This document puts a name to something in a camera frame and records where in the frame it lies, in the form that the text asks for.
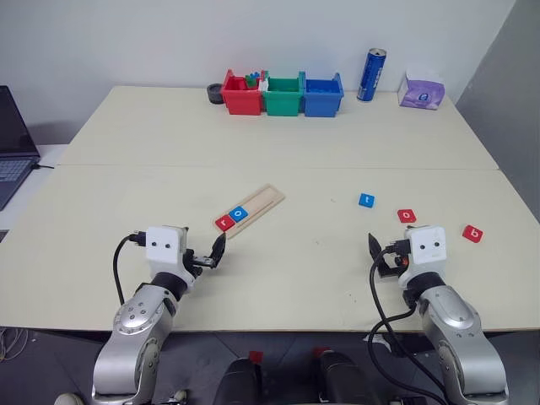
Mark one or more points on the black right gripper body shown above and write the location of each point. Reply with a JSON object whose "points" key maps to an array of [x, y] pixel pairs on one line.
{"points": [[386, 270]]}

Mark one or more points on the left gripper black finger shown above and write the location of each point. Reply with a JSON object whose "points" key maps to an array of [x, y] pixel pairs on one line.
{"points": [[219, 250]]}

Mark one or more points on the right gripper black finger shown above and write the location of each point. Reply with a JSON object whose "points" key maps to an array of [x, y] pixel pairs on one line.
{"points": [[374, 249]]}

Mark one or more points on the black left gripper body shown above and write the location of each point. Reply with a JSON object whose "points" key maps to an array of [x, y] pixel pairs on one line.
{"points": [[192, 258]]}

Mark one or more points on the red letter tile o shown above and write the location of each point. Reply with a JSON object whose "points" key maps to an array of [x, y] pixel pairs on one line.
{"points": [[407, 215]]}

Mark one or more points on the red letter tile b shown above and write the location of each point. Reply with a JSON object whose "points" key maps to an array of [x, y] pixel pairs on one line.
{"points": [[472, 233]]}

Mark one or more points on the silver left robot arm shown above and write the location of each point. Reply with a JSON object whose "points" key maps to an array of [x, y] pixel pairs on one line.
{"points": [[135, 316]]}

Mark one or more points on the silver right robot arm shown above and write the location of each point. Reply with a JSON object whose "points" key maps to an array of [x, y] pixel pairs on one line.
{"points": [[455, 320]]}

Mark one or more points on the red letter tile r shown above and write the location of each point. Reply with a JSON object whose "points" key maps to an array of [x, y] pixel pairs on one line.
{"points": [[223, 223]]}

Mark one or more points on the blue letter tile o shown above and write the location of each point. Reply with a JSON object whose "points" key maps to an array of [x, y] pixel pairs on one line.
{"points": [[238, 214]]}

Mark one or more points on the blue letter tile t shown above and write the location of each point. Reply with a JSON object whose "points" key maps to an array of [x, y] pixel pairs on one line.
{"points": [[367, 200]]}

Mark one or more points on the wooden letter tray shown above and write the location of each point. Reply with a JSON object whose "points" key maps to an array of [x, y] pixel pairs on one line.
{"points": [[261, 200]]}

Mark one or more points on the small red square piece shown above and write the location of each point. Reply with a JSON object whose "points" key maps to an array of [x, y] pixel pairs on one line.
{"points": [[321, 352], [255, 356]]}

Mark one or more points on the dark rounded shape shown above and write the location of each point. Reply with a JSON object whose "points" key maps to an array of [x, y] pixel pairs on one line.
{"points": [[346, 379], [238, 384]]}

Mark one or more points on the red plastic bin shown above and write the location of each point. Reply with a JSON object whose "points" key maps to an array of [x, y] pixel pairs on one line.
{"points": [[242, 101]]}

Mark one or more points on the blue plastic bin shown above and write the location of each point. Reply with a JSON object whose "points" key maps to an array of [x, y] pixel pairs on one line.
{"points": [[320, 103]]}

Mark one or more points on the green plastic bin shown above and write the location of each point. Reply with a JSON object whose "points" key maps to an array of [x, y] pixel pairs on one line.
{"points": [[282, 103]]}

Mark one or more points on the purple tissue pack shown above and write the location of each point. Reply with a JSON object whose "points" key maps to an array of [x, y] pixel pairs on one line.
{"points": [[422, 95]]}

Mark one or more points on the small green toy brick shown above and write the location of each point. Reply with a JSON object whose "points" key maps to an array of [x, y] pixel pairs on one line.
{"points": [[252, 84]]}

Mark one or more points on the blue drink can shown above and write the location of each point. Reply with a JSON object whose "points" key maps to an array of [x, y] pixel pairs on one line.
{"points": [[371, 76]]}

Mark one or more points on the white plastic piece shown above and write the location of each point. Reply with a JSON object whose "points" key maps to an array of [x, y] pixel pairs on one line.
{"points": [[264, 82]]}

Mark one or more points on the small blue toy brick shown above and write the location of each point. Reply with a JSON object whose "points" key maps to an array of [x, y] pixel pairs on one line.
{"points": [[253, 77]]}

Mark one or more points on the white round foot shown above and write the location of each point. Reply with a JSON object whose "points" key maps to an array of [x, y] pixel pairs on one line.
{"points": [[67, 399]]}

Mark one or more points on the dark grey laptop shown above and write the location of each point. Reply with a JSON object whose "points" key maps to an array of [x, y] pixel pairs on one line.
{"points": [[12, 126]]}

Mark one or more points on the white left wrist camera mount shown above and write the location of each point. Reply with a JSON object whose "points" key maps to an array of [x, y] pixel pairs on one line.
{"points": [[164, 253]]}

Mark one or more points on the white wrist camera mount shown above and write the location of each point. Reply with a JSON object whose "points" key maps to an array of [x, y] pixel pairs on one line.
{"points": [[426, 253], [164, 253]]}

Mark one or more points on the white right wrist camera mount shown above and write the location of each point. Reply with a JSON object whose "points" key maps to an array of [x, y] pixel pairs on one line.
{"points": [[426, 253]]}

